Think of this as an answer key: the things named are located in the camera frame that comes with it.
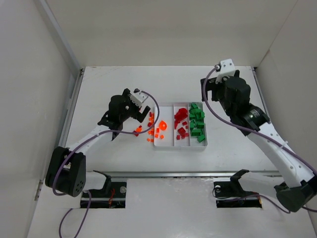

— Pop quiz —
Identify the red half-round lego base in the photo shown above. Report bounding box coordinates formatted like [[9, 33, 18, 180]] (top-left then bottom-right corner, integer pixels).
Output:
[[174, 108, 188, 121]]

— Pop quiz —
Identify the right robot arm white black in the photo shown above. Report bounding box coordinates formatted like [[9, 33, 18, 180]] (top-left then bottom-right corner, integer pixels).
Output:
[[200, 70, 317, 213]]

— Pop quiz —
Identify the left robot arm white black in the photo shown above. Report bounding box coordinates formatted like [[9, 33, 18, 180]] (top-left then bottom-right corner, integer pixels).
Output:
[[45, 89, 151, 197]]

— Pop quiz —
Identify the orange round lego piece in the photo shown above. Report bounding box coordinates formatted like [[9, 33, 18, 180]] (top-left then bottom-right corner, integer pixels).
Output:
[[158, 120, 167, 131]]

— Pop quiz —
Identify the white three-compartment tray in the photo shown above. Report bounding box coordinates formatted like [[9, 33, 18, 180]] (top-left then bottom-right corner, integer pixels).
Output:
[[154, 102, 208, 151]]

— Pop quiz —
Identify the green lego brick in tray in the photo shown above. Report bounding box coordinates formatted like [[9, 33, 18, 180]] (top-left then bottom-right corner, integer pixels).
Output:
[[197, 134, 206, 143]]

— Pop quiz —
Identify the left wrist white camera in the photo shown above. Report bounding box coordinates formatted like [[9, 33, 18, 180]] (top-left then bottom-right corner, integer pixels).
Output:
[[130, 89, 149, 108]]

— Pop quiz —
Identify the wrist white camera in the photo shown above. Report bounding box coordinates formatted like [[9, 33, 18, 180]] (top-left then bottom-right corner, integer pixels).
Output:
[[215, 59, 236, 84], [130, 89, 149, 108]]

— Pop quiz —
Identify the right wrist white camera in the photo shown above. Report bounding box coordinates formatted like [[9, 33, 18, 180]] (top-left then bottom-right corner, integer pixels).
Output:
[[215, 59, 236, 84]]

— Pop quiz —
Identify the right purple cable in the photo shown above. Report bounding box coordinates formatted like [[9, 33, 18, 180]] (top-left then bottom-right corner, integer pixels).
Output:
[[201, 64, 317, 214]]

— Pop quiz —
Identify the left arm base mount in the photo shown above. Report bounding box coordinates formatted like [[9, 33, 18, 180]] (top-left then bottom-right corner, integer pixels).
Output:
[[80, 171, 127, 209]]

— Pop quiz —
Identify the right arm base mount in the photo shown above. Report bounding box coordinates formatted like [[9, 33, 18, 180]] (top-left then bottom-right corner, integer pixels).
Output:
[[212, 169, 262, 208]]

